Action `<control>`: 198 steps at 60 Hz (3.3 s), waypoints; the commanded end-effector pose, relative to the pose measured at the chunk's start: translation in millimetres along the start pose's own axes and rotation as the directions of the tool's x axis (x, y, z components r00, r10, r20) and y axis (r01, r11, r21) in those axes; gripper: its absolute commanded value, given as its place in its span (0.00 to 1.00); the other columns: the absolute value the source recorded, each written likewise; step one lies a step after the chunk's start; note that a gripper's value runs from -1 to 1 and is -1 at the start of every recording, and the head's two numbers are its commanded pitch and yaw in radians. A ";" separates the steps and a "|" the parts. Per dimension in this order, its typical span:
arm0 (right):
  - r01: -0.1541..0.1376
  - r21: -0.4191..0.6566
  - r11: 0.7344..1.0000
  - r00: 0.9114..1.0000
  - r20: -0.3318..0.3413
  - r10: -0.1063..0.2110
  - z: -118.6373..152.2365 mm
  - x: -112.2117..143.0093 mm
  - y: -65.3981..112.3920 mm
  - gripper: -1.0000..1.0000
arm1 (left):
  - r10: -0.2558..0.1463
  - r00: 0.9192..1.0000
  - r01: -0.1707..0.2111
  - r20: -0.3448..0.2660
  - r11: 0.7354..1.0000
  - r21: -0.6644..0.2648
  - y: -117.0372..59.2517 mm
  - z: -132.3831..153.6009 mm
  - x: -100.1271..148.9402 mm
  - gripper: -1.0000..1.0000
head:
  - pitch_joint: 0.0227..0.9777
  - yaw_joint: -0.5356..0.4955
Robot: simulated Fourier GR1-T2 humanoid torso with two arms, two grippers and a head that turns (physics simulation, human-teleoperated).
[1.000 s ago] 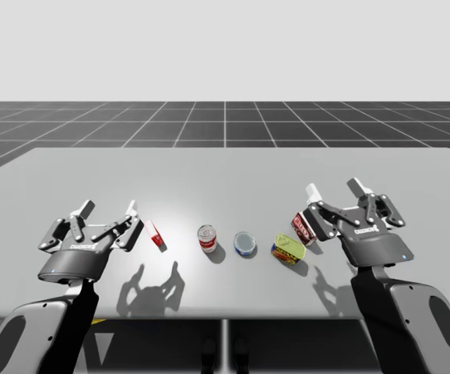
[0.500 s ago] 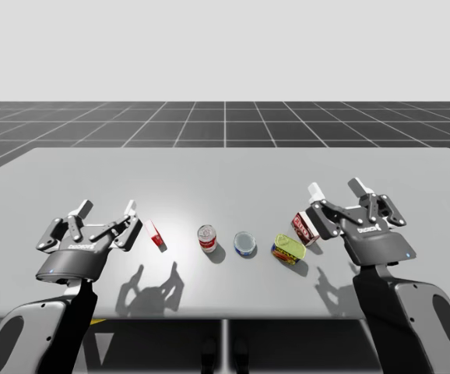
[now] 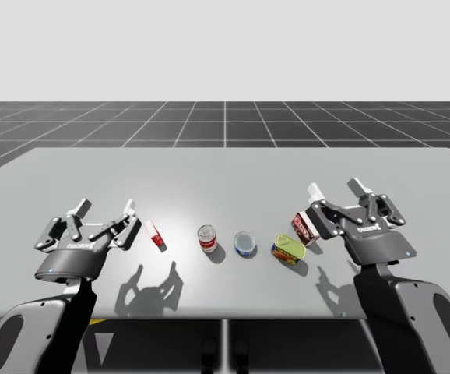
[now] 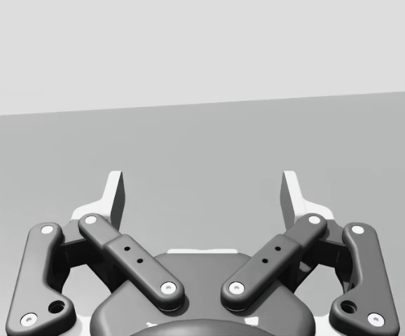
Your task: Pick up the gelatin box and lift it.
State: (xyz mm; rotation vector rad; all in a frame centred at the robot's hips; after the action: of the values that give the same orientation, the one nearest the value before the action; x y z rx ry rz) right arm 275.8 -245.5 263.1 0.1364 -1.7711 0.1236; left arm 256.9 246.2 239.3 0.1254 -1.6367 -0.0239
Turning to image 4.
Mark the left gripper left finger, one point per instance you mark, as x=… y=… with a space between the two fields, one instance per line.
x=125 y=252

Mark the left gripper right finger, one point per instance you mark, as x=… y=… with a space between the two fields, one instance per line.
x=279 y=252

